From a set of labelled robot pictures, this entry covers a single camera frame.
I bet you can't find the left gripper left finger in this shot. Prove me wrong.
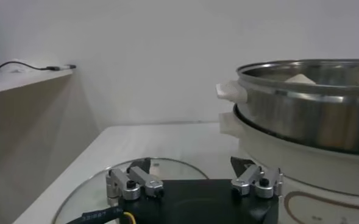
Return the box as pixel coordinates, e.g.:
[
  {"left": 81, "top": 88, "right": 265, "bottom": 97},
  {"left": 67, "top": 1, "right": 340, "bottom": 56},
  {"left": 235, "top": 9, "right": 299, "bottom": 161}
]
[{"left": 105, "top": 156, "right": 165, "bottom": 207}]

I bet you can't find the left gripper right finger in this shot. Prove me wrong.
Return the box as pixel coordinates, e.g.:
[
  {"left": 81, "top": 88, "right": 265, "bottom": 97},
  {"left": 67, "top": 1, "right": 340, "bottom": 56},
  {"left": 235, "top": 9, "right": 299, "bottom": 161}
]
[{"left": 230, "top": 156, "right": 285, "bottom": 200}]

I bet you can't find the round glass pot lid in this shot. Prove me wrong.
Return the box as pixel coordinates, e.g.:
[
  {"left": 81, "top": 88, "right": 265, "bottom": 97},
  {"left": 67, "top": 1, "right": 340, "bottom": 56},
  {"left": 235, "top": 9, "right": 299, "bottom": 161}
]
[{"left": 52, "top": 157, "right": 209, "bottom": 224}]

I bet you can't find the white steamed baozi bun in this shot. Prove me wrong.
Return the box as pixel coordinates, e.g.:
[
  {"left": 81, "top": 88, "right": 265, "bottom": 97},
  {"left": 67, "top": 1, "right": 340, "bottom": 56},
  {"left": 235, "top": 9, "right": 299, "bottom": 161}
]
[{"left": 284, "top": 73, "right": 317, "bottom": 85}]

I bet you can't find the stainless steel steamer basket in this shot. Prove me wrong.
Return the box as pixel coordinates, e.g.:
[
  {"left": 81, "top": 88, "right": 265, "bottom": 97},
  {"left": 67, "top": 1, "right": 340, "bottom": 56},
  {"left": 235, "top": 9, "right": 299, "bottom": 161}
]
[{"left": 215, "top": 59, "right": 359, "bottom": 156}]

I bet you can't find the white electric pot base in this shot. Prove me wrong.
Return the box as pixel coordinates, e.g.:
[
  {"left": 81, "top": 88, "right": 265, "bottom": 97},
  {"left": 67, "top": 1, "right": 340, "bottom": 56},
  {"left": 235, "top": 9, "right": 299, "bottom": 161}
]
[{"left": 218, "top": 105, "right": 359, "bottom": 224}]

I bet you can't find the white side table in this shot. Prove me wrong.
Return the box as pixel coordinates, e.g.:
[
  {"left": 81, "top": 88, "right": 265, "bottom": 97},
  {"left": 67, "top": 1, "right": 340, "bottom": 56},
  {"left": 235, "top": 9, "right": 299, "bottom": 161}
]
[{"left": 0, "top": 67, "right": 101, "bottom": 224}]

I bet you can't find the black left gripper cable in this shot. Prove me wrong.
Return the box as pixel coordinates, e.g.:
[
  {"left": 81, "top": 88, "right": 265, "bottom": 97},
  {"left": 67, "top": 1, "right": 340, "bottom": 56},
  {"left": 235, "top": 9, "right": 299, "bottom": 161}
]
[{"left": 65, "top": 206, "right": 137, "bottom": 224}]

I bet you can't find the black cable with adapter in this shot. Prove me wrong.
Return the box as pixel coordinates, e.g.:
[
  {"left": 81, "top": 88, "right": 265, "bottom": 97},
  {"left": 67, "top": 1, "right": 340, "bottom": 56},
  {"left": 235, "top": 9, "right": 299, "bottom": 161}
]
[{"left": 0, "top": 60, "right": 77, "bottom": 77}]

